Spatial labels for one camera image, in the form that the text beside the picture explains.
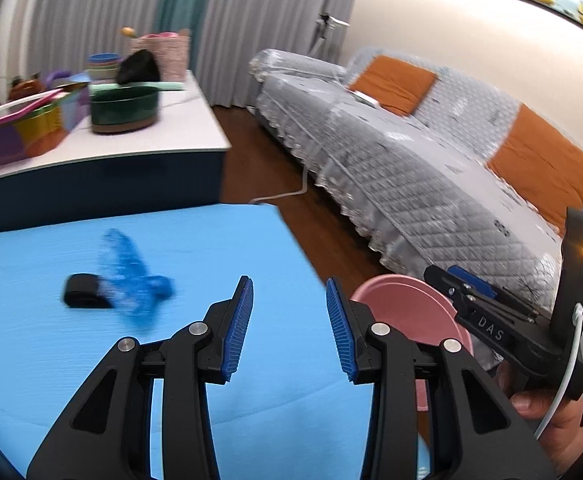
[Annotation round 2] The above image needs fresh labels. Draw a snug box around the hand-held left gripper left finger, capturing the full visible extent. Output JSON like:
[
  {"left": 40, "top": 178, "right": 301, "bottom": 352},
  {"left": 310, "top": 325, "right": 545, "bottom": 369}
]
[{"left": 25, "top": 275, "right": 255, "bottom": 480}]

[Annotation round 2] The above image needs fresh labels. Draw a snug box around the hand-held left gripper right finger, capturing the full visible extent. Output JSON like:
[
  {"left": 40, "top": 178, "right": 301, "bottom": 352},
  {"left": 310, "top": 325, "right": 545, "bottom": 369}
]
[{"left": 325, "top": 276, "right": 557, "bottom": 480}]

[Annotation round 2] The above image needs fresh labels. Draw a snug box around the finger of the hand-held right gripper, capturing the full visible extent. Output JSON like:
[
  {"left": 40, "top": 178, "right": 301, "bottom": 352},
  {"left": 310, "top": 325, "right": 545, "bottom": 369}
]
[
  {"left": 423, "top": 264, "right": 493, "bottom": 314},
  {"left": 446, "top": 265, "right": 498, "bottom": 299}
]

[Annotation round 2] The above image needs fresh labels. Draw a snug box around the pink plastic plate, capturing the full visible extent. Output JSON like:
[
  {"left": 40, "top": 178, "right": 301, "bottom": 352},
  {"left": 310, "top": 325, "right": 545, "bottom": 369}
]
[{"left": 350, "top": 274, "right": 475, "bottom": 414}]

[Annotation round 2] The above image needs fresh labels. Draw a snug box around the blue transparent plastic wrapper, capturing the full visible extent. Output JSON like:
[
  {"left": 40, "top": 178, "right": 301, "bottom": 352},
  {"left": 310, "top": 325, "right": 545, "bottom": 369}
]
[{"left": 96, "top": 228, "right": 176, "bottom": 331}]

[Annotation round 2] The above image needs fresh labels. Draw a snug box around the black band roll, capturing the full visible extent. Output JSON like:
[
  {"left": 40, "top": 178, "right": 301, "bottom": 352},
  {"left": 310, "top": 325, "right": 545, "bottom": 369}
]
[{"left": 62, "top": 273, "right": 113, "bottom": 310}]

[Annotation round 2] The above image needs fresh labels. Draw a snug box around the person's right hand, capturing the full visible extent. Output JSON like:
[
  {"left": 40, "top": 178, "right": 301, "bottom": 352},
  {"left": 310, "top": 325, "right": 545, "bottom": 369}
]
[{"left": 496, "top": 359, "right": 583, "bottom": 477}]

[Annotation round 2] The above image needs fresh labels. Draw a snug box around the blue mat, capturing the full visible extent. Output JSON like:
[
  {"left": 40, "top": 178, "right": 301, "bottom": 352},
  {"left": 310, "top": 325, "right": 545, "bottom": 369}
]
[{"left": 0, "top": 203, "right": 433, "bottom": 480}]

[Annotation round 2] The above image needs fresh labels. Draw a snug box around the grey quilted sofa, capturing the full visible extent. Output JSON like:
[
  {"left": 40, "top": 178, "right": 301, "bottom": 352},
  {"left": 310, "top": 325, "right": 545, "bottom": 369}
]
[{"left": 248, "top": 47, "right": 583, "bottom": 397}]

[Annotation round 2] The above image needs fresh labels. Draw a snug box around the orange cushion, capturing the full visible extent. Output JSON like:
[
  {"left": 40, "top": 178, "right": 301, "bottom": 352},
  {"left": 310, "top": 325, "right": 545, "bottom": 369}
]
[
  {"left": 486, "top": 103, "right": 583, "bottom": 234},
  {"left": 349, "top": 54, "right": 439, "bottom": 117}
]

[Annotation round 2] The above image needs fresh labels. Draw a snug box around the white coffee table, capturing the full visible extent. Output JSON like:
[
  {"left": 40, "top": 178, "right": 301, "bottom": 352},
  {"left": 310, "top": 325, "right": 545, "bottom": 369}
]
[{"left": 0, "top": 69, "right": 233, "bottom": 237}]

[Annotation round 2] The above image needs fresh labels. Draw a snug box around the dark green round basin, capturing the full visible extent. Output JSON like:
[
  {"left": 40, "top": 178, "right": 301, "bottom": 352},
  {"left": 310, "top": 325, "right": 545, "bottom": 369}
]
[{"left": 89, "top": 84, "right": 160, "bottom": 135}]

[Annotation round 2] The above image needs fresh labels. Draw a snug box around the light green board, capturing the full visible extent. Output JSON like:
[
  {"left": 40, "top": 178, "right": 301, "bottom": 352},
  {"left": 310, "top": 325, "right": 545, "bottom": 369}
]
[{"left": 90, "top": 79, "right": 187, "bottom": 95}]

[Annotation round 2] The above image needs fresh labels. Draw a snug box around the black hat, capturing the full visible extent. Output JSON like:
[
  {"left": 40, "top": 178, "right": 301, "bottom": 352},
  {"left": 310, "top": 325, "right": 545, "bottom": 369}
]
[{"left": 116, "top": 48, "right": 162, "bottom": 85}]

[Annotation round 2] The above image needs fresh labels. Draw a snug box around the pink woven basket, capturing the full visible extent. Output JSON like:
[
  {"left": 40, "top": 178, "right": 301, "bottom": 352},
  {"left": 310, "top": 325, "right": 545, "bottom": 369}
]
[{"left": 130, "top": 29, "right": 192, "bottom": 84}]

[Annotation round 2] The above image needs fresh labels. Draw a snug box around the white floor lamp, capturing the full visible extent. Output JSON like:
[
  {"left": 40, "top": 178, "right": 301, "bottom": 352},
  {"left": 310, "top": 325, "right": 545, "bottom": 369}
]
[{"left": 316, "top": 11, "right": 351, "bottom": 57}]

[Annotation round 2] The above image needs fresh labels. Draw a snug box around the colourful storage box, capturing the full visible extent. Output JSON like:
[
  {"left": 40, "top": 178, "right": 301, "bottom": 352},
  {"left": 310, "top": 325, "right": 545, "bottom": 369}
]
[{"left": 0, "top": 87, "right": 90, "bottom": 174}]

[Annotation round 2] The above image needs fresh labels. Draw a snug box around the stack of blue bowls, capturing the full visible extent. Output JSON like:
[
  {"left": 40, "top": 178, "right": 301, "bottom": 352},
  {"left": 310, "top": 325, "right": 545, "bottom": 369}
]
[{"left": 86, "top": 53, "right": 125, "bottom": 81}]

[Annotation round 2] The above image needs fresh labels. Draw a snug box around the purple plastic container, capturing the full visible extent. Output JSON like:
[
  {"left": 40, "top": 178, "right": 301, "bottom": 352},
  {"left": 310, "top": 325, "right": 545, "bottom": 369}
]
[{"left": 46, "top": 70, "right": 73, "bottom": 91}]

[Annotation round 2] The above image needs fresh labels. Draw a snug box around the grey curtain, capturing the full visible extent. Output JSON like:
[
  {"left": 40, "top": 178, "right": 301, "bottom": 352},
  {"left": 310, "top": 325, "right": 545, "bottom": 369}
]
[
  {"left": 191, "top": 0, "right": 368, "bottom": 109},
  {"left": 0, "top": 0, "right": 173, "bottom": 77}
]

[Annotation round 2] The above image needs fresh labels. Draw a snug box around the pink framed lid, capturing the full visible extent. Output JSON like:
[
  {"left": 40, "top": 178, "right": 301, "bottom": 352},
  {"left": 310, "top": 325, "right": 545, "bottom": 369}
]
[{"left": 0, "top": 88, "right": 72, "bottom": 136}]

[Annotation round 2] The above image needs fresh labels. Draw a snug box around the brown teapot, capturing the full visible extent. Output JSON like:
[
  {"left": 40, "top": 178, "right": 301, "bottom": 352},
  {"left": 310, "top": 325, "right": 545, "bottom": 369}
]
[{"left": 8, "top": 75, "right": 47, "bottom": 101}]

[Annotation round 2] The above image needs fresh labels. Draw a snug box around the teal curtain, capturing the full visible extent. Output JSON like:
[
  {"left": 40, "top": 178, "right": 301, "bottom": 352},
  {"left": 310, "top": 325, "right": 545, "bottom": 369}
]
[{"left": 158, "top": 0, "right": 223, "bottom": 72}]

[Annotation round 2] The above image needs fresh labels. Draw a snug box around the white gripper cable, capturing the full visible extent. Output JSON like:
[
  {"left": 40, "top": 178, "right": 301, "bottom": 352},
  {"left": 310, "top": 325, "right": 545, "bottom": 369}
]
[{"left": 533, "top": 302, "right": 583, "bottom": 442}]

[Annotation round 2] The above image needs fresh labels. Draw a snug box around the white power cable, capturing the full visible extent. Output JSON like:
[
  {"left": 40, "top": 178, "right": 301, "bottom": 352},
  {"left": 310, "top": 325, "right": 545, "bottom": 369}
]
[{"left": 248, "top": 72, "right": 352, "bottom": 206}]

